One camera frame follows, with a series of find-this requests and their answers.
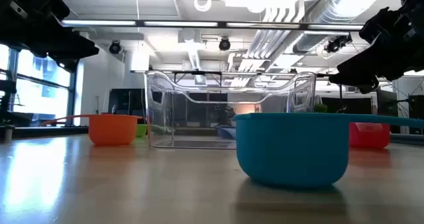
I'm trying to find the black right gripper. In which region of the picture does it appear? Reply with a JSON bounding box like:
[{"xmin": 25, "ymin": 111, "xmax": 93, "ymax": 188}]
[{"xmin": 329, "ymin": 0, "xmax": 424, "ymax": 95}]

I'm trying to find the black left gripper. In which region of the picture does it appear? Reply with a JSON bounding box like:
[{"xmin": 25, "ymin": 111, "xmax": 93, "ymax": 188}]
[{"xmin": 0, "ymin": 0, "xmax": 99, "ymax": 73}]

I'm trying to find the red measuring cup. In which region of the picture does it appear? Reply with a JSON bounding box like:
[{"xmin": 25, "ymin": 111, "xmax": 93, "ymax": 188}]
[{"xmin": 349, "ymin": 122, "xmax": 392, "ymax": 149}]

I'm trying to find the orange measuring cup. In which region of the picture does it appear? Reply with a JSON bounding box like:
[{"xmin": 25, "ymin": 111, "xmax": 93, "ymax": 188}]
[{"xmin": 41, "ymin": 113, "xmax": 144, "ymax": 147}]

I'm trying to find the clear plastic basket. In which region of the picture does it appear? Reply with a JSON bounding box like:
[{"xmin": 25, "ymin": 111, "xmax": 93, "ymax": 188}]
[{"xmin": 144, "ymin": 70, "xmax": 317, "ymax": 150}]

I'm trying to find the green measuring cup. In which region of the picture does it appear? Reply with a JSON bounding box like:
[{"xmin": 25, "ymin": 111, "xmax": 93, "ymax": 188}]
[{"xmin": 136, "ymin": 123, "xmax": 149, "ymax": 139}]

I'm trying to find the light blue measuring cup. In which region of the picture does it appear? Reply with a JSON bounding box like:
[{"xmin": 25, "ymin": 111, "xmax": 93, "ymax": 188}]
[{"xmin": 232, "ymin": 113, "xmax": 424, "ymax": 189}]

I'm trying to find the wide black computer monitor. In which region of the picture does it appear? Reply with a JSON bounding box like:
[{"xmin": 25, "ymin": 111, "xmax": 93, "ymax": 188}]
[{"xmin": 323, "ymin": 97, "xmax": 372, "ymax": 115}]

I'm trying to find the black round ceiling spotlight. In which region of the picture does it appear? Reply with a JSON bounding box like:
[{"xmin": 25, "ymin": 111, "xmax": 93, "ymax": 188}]
[
  {"xmin": 108, "ymin": 40, "xmax": 123, "ymax": 55},
  {"xmin": 218, "ymin": 36, "xmax": 232, "ymax": 52}
]

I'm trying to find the long ceiling light strip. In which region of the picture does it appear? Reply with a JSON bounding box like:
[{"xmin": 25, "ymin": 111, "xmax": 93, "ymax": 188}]
[{"xmin": 61, "ymin": 18, "xmax": 365, "ymax": 31}]

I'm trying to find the black ceiling projector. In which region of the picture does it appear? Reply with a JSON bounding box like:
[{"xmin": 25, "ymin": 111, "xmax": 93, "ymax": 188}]
[{"xmin": 326, "ymin": 34, "xmax": 352, "ymax": 54}]

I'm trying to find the small grey plant pot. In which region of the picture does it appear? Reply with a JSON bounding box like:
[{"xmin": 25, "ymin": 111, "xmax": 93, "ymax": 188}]
[{"xmin": 3, "ymin": 119, "xmax": 16, "ymax": 144}]

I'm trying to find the blue rounded bin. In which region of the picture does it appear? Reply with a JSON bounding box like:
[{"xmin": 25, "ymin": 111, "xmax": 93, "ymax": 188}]
[{"xmin": 217, "ymin": 126, "xmax": 237, "ymax": 140}]

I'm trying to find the window with dark frame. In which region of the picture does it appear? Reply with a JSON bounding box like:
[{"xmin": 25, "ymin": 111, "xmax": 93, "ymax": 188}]
[{"xmin": 0, "ymin": 44, "xmax": 79, "ymax": 127}]

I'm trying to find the silver ventilation duct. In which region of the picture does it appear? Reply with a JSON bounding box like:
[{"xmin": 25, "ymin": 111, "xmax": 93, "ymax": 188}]
[{"xmin": 293, "ymin": 0, "xmax": 385, "ymax": 54}]

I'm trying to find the black aluminium rig frame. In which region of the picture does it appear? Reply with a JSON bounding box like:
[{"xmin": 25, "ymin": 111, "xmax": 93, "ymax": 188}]
[{"xmin": 0, "ymin": 126, "xmax": 424, "ymax": 146}]

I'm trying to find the white hanging ring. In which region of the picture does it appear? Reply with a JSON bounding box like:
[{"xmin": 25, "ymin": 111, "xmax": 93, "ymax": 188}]
[{"xmin": 193, "ymin": 0, "xmax": 213, "ymax": 13}]

